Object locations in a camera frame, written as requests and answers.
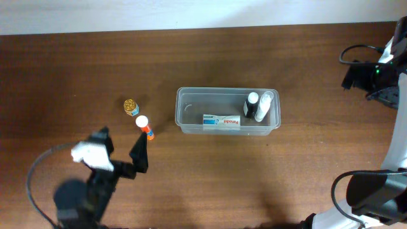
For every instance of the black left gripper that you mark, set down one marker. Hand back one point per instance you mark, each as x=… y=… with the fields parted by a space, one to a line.
x=138 y=159

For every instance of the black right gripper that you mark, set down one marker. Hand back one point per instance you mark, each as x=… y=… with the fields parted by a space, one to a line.
x=360 y=82

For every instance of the white medicine box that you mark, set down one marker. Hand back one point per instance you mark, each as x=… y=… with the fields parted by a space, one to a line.
x=216 y=122

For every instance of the white spray bottle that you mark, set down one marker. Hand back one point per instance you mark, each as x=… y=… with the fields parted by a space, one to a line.
x=264 y=106

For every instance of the black bottle white cap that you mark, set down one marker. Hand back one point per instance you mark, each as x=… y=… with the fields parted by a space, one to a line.
x=250 y=105

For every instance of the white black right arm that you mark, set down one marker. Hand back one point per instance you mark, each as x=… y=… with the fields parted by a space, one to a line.
x=370 y=198

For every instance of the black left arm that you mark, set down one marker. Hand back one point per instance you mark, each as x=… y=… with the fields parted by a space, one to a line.
x=82 y=204

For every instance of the clear plastic container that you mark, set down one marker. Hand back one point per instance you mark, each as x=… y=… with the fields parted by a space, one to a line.
x=192 y=103

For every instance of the orange tablet tube white cap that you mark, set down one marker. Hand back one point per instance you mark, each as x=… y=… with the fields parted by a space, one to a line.
x=143 y=123

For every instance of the small gold-lid balm jar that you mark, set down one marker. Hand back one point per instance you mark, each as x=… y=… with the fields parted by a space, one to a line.
x=131 y=107

